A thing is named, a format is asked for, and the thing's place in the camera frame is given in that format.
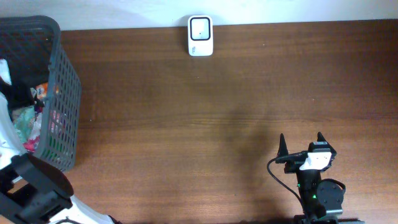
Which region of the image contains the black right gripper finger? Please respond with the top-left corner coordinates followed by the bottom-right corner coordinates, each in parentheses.
top-left (277, 133), bottom-right (289, 157)
top-left (317, 132), bottom-right (328, 145)

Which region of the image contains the mint green snack packet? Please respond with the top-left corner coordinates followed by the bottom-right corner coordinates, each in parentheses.
top-left (12, 106), bottom-right (35, 143)

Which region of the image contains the red purple tissue pack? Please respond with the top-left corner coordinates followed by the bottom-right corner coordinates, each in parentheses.
top-left (23, 113), bottom-right (42, 153)

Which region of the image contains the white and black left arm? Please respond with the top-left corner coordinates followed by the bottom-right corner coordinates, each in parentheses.
top-left (1, 94), bottom-right (118, 223)

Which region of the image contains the white barcode scanner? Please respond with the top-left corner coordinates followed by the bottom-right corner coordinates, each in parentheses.
top-left (187, 15), bottom-right (214, 57)

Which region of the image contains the orange snack packet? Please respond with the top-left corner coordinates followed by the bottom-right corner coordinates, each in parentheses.
top-left (29, 82), bottom-right (60, 100)

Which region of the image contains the dark grey plastic basket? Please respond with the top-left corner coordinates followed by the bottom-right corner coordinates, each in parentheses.
top-left (1, 16), bottom-right (81, 172)

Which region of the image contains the black camera cable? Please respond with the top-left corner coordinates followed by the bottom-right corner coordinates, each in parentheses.
top-left (266, 154), bottom-right (308, 215)

